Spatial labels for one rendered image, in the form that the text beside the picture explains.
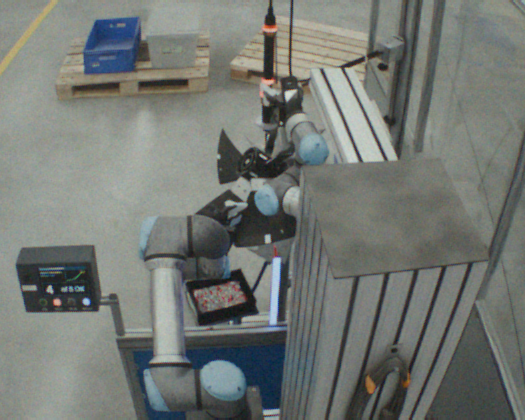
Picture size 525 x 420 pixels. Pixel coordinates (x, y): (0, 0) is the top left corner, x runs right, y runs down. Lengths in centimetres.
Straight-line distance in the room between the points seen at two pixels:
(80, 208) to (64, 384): 131
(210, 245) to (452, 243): 95
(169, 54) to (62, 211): 158
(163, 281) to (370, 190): 86
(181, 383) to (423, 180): 90
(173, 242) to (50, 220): 240
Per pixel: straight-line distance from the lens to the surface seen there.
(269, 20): 203
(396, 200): 107
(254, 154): 243
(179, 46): 508
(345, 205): 105
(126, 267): 379
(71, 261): 208
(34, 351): 350
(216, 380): 174
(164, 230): 183
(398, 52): 258
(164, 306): 180
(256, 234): 225
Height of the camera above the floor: 271
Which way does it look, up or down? 42 degrees down
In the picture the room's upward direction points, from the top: 2 degrees clockwise
